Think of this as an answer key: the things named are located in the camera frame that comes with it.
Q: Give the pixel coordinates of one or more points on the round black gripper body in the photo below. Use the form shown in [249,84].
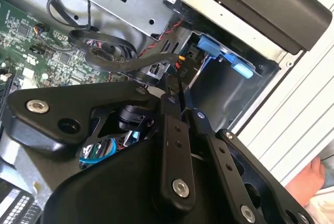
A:
[109,187]

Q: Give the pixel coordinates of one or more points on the hard disk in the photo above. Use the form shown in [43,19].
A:
[208,46]

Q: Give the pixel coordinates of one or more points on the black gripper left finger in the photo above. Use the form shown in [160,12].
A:
[65,98]

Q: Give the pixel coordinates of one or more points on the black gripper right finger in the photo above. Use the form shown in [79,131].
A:
[224,161]

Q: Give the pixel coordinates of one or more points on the person's bare hand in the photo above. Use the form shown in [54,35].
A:
[302,182]

